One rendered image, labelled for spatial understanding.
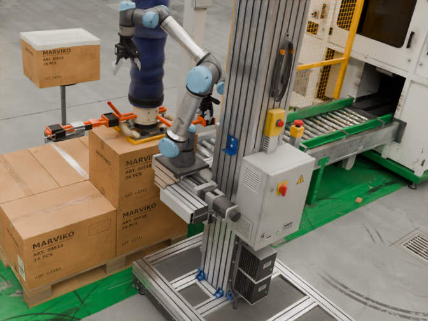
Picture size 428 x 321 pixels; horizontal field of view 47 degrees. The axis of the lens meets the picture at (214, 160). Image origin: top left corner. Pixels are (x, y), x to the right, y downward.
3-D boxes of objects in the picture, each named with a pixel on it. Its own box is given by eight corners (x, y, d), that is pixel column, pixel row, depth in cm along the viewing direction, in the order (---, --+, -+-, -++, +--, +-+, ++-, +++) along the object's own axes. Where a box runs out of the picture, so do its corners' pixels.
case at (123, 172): (161, 159, 374) (165, 111, 355) (192, 184, 349) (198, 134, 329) (88, 179, 339) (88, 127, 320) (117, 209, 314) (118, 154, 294)
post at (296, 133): (273, 234, 398) (297, 123, 349) (279, 239, 393) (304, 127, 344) (267, 237, 394) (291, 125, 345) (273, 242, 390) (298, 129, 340)
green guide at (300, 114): (344, 101, 522) (346, 93, 517) (352, 105, 515) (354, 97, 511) (230, 130, 428) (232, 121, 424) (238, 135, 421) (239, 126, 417)
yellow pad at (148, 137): (169, 128, 331) (170, 121, 329) (178, 134, 325) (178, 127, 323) (125, 138, 312) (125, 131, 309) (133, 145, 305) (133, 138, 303)
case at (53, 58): (82, 66, 505) (81, 27, 486) (100, 79, 479) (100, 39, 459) (23, 74, 470) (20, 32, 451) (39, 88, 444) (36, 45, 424)
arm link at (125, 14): (131, 5, 230) (115, 1, 232) (130, 28, 235) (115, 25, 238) (140, 2, 236) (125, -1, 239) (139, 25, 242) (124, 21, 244)
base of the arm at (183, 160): (200, 163, 277) (202, 148, 272) (179, 169, 268) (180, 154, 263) (185, 151, 286) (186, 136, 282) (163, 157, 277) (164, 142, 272)
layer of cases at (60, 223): (121, 168, 432) (121, 127, 413) (187, 229, 368) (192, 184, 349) (-23, 207, 362) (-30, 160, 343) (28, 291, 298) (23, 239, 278)
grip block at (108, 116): (113, 119, 311) (113, 111, 308) (120, 125, 304) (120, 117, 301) (100, 121, 306) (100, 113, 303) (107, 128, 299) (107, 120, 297)
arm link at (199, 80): (185, 153, 267) (224, 69, 236) (171, 164, 255) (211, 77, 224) (166, 141, 268) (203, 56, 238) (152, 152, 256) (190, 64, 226)
